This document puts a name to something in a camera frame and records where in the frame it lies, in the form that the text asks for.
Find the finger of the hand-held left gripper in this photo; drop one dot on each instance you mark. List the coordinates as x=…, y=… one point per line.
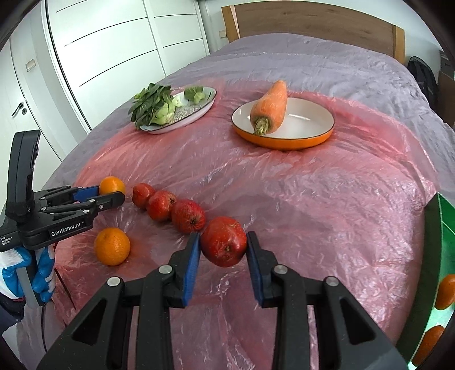
x=85, y=193
x=103, y=203

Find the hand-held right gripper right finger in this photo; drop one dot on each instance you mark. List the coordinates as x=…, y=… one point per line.
x=256, y=270

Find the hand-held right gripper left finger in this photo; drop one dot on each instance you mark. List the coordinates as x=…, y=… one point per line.
x=190, y=270

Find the orange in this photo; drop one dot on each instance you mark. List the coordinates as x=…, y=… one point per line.
x=111, y=185
x=447, y=291
x=112, y=246
x=428, y=343

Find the red apple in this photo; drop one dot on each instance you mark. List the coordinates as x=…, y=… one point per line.
x=142, y=195
x=188, y=216
x=160, y=206
x=224, y=242

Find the green tray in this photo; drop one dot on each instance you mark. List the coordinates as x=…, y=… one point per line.
x=434, y=245

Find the person's left hand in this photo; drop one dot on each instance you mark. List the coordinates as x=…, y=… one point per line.
x=44, y=277

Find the white door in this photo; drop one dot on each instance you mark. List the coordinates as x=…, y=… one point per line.
x=42, y=117

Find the pink plastic sheet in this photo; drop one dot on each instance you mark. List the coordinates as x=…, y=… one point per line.
x=320, y=199

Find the patterned plate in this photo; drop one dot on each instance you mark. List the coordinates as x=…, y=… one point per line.
x=193, y=112

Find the small bok choy piece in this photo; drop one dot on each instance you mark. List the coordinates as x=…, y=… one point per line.
x=195, y=95

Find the white wardrobe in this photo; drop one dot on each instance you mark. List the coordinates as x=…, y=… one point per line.
x=113, y=53

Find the orange plate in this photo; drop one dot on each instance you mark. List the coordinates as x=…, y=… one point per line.
x=305, y=119

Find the carrot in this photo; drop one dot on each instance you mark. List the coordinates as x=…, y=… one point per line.
x=270, y=103

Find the purple bedspread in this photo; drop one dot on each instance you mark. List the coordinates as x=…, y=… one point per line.
x=302, y=60

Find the wooden headboard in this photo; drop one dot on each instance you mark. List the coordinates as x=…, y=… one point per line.
x=312, y=25

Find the black backpack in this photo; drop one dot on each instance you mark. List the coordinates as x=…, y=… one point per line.
x=423, y=81

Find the wooden dresser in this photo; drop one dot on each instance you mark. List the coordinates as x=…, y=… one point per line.
x=447, y=96

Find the light switch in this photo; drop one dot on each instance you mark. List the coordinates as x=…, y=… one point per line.
x=30, y=64

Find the wall socket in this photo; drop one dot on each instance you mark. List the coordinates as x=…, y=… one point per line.
x=222, y=34

